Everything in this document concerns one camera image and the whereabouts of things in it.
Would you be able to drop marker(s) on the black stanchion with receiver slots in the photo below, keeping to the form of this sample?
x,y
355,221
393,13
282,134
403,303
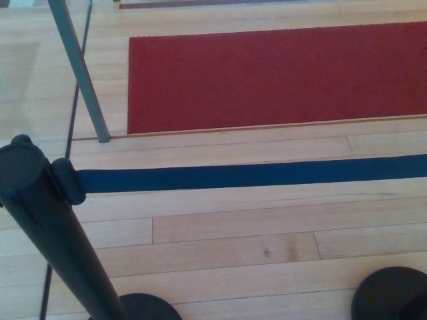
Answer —
x,y
50,226

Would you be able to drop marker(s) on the red carpet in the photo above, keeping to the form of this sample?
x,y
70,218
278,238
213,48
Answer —
x,y
267,80

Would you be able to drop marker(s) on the clear glass panel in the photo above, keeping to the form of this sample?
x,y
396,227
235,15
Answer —
x,y
26,83

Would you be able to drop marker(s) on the grey metal post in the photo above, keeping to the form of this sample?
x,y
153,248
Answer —
x,y
80,70

